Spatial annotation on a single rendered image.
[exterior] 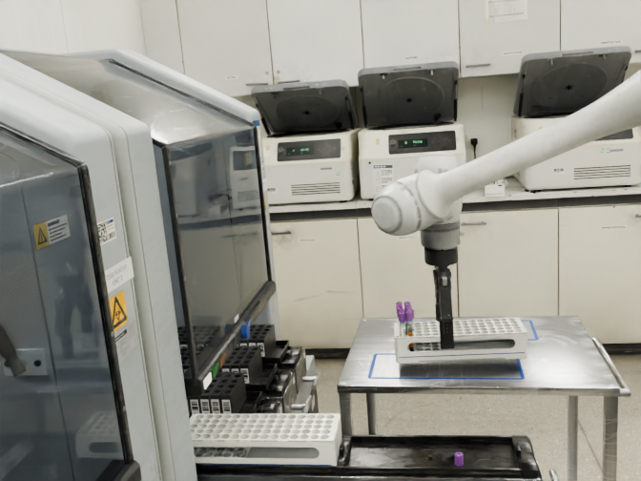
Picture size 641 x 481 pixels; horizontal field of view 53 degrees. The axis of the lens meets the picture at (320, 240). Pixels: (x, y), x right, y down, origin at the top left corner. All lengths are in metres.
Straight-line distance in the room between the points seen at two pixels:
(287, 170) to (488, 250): 1.14
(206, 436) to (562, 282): 2.61
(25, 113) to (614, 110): 0.96
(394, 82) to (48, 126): 2.86
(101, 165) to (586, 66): 3.06
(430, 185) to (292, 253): 2.32
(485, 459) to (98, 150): 0.84
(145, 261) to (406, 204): 0.51
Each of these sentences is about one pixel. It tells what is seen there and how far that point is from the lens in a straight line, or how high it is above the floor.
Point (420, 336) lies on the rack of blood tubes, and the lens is 1.50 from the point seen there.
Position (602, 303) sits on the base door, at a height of 0.31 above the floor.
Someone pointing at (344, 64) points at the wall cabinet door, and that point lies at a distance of 3.68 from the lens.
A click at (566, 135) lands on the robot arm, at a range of 1.30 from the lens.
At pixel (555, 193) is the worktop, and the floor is 0.90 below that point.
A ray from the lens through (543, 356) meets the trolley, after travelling 1.64.
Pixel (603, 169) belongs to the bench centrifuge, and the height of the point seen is 1.00.
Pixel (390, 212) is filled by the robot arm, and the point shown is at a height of 1.23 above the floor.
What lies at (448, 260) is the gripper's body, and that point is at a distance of 1.47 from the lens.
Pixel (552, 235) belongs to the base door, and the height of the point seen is 0.68.
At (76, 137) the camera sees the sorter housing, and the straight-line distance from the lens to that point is 0.87.
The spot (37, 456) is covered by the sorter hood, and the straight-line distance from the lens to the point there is 0.77.
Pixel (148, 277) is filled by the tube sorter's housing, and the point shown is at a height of 1.21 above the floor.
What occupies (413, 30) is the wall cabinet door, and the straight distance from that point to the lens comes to 3.67.
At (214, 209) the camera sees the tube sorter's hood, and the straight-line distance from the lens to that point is 1.29.
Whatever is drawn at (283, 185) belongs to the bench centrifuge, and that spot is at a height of 1.01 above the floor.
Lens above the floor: 1.46
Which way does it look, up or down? 12 degrees down
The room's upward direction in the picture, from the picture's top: 5 degrees counter-clockwise
